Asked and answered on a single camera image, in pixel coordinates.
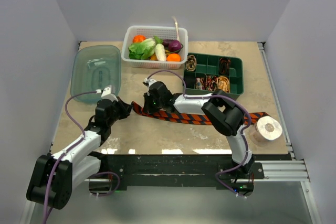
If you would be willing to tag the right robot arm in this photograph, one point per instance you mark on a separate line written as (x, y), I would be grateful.
(227, 116)

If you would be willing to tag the orange pepper back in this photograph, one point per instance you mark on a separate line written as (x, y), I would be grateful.
(138, 38)

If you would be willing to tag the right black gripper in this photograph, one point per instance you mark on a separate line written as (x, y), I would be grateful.
(148, 108)

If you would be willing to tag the green lettuce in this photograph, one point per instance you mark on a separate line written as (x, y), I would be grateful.
(142, 50)

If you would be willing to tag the black orange rolled tie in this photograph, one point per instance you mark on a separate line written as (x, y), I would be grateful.
(224, 66)

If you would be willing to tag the brown patterned rolled tie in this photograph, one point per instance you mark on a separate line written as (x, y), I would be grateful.
(191, 63)

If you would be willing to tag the white radish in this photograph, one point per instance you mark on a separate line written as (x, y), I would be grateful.
(160, 52)

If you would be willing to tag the red patterned rolled tie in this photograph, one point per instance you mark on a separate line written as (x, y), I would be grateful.
(210, 83)

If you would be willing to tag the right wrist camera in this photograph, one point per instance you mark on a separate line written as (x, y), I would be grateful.
(148, 82)

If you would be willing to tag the gold rolled tie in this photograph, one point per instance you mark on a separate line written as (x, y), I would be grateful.
(223, 83)

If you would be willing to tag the clear teal plastic container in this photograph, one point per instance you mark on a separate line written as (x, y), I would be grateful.
(95, 67)

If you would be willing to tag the orange navy striped tie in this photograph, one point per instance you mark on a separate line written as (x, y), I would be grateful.
(183, 118)

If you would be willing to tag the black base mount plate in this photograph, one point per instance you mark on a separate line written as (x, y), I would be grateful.
(212, 170)

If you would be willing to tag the purple onion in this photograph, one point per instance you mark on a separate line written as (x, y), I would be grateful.
(174, 46)

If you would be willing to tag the garlic stalk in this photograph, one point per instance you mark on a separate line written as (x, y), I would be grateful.
(176, 28)

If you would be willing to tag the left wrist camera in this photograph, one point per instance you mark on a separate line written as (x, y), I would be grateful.
(107, 93)

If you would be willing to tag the green compartment tray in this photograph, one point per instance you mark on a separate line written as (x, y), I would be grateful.
(208, 65)

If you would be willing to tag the white perforated basket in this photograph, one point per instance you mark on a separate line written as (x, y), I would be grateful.
(158, 33)

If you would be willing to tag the paper tape roll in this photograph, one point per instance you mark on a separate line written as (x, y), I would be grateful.
(265, 131)

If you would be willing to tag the orange fruit front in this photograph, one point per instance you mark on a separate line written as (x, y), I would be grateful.
(173, 58)

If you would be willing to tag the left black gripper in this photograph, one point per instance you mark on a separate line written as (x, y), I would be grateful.
(125, 108)

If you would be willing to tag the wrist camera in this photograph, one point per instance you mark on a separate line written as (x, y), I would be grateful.
(148, 82)
(107, 93)

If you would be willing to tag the colourful rolled tie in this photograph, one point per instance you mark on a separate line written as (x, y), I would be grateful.
(199, 84)

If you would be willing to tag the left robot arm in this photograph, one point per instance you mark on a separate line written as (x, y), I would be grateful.
(56, 175)

